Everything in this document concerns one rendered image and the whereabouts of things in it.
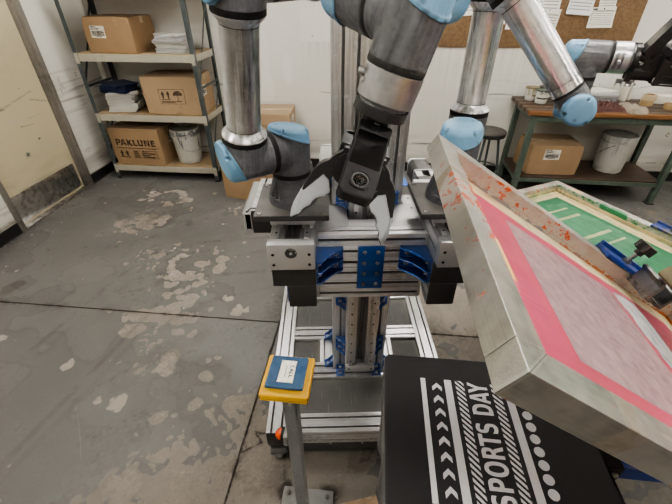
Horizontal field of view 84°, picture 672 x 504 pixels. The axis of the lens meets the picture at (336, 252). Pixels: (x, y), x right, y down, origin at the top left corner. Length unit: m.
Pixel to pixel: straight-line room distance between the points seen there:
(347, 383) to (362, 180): 1.58
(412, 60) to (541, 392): 0.36
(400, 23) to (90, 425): 2.27
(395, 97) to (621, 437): 0.41
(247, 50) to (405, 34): 0.50
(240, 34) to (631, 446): 0.88
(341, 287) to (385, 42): 0.96
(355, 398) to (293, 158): 1.22
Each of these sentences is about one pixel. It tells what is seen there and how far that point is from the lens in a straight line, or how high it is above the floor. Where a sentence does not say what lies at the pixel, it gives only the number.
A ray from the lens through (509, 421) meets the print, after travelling 1.07.
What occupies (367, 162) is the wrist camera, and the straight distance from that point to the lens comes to 0.48.
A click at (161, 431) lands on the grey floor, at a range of 2.24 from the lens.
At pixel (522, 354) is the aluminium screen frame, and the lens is 0.35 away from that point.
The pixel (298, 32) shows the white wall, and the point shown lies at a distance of 4.38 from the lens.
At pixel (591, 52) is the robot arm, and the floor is 1.67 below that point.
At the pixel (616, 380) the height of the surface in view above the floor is 1.40.
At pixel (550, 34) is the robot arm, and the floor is 1.71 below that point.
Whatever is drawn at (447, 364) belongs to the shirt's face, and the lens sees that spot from 1.12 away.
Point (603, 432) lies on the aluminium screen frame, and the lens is 0.43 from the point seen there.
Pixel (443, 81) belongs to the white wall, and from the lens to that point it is 4.42.
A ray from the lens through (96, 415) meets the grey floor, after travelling 2.44.
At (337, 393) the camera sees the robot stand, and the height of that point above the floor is 0.21.
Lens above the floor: 1.80
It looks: 35 degrees down
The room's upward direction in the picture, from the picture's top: straight up
